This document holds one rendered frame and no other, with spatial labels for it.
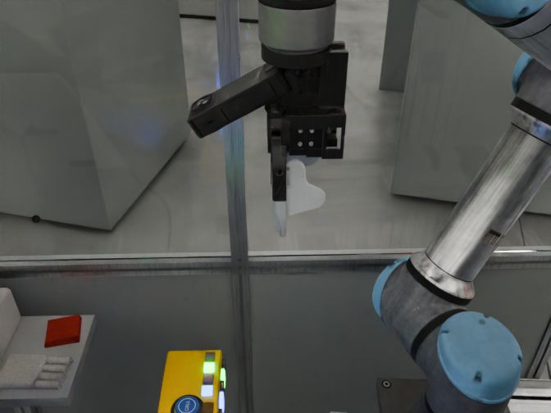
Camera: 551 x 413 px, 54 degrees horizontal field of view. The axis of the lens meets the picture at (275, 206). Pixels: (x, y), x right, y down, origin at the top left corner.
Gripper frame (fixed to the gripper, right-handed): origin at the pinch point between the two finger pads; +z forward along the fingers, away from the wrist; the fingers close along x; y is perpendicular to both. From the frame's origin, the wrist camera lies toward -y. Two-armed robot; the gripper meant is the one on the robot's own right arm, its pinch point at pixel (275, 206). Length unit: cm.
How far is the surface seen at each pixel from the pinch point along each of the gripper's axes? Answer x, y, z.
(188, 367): 8.4, -15.3, 40.8
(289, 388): 45, 5, 98
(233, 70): 45.0, -6.7, -0.1
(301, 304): 45, 8, 64
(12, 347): 32, -61, 62
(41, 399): 18, -50, 62
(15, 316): 38, -62, 58
